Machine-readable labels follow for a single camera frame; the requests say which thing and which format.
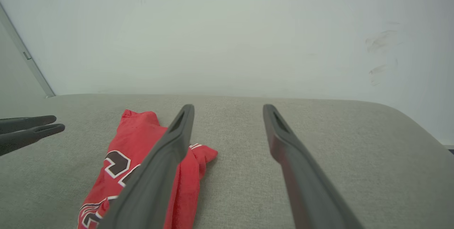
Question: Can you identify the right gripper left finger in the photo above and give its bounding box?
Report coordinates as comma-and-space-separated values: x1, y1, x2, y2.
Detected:
98, 104, 195, 229

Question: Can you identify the grey metal wall trim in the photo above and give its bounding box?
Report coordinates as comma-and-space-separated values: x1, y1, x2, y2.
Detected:
0, 3, 56, 98

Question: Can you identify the red Bulls basketball jersey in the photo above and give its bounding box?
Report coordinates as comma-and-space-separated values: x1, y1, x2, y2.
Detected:
77, 109, 218, 229

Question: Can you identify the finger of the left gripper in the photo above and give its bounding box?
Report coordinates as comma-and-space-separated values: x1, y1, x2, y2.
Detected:
0, 124, 66, 157
0, 115, 57, 134

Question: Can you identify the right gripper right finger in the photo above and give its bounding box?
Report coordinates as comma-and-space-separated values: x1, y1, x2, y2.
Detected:
263, 104, 364, 229

